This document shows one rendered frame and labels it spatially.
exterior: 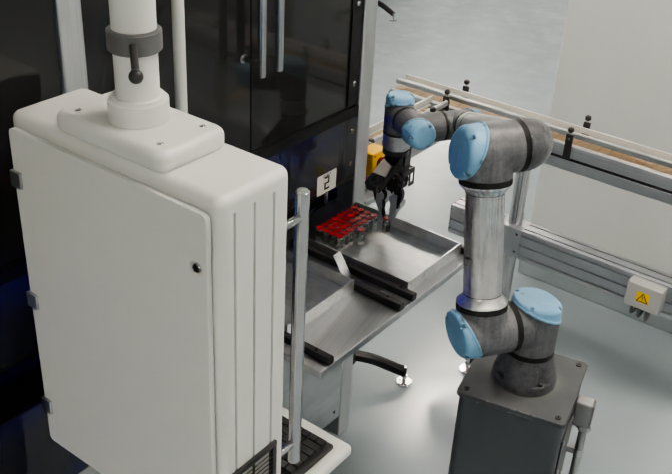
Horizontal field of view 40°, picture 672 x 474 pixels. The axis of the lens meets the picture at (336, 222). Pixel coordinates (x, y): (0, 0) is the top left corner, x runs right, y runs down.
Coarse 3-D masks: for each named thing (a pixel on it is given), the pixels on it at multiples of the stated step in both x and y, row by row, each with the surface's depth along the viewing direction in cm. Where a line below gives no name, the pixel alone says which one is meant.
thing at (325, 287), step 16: (288, 256) 247; (288, 272) 243; (320, 272) 241; (336, 272) 238; (288, 288) 236; (320, 288) 237; (336, 288) 237; (352, 288) 236; (288, 304) 230; (320, 304) 226; (288, 320) 224
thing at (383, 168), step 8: (384, 160) 248; (392, 160) 247; (376, 168) 246; (384, 168) 246; (392, 168) 245; (376, 176) 244; (384, 176) 244; (368, 184) 244; (376, 184) 243; (384, 184) 245; (376, 192) 244
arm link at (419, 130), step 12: (408, 108) 237; (396, 120) 236; (408, 120) 232; (420, 120) 230; (432, 120) 233; (444, 120) 234; (408, 132) 230; (420, 132) 229; (432, 132) 231; (444, 132) 234; (408, 144) 234; (420, 144) 231
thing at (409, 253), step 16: (368, 208) 269; (400, 224) 264; (368, 240) 259; (384, 240) 259; (400, 240) 260; (416, 240) 260; (432, 240) 259; (448, 240) 255; (352, 256) 251; (368, 256) 251; (384, 256) 252; (400, 256) 252; (416, 256) 253; (432, 256) 253; (448, 256) 249; (384, 272) 239; (400, 272) 245; (416, 272) 246; (432, 272) 245
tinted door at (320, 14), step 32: (256, 0) 211; (288, 0) 220; (320, 0) 230; (352, 0) 241; (256, 32) 215; (288, 32) 224; (320, 32) 234; (288, 64) 228; (320, 64) 239; (256, 96) 223; (288, 96) 233; (320, 96) 244; (256, 128) 227; (288, 128) 237
